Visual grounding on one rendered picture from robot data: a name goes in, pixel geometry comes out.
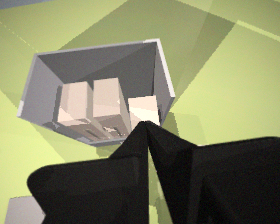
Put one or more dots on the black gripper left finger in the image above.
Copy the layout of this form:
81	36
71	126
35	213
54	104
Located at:
124	175

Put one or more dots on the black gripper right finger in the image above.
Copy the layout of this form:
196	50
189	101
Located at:
181	165

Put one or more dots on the grey rectangular box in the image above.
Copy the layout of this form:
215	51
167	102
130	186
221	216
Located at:
142	109

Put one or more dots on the beige cardboard box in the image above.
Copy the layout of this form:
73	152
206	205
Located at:
109	108
76	111

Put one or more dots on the grey open-top bin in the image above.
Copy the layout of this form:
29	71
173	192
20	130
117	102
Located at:
140	67

